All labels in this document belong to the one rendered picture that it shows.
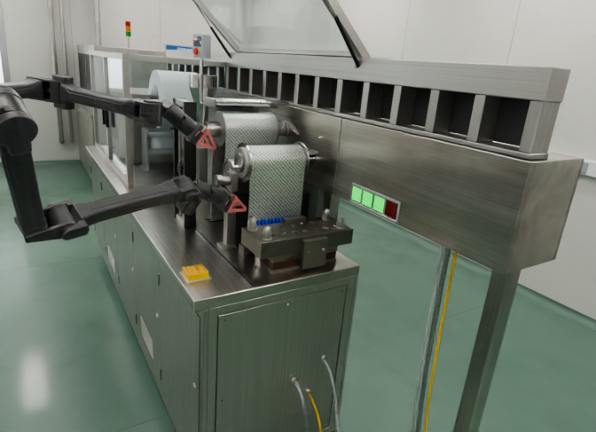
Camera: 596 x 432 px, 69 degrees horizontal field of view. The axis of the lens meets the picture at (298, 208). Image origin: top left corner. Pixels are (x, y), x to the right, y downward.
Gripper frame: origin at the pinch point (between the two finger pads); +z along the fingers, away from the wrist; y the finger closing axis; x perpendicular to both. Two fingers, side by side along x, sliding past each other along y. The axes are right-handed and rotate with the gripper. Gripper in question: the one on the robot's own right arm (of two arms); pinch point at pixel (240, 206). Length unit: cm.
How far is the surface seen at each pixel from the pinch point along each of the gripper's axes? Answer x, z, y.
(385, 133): 46, 20, 29
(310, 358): -41, 45, 25
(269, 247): -6.6, 7.2, 18.2
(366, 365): -61, 129, -14
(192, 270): -25.1, -10.8, 9.9
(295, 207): 7.7, 23.9, -2.8
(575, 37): 192, 203, -55
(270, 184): 11.7, 8.1, -2.5
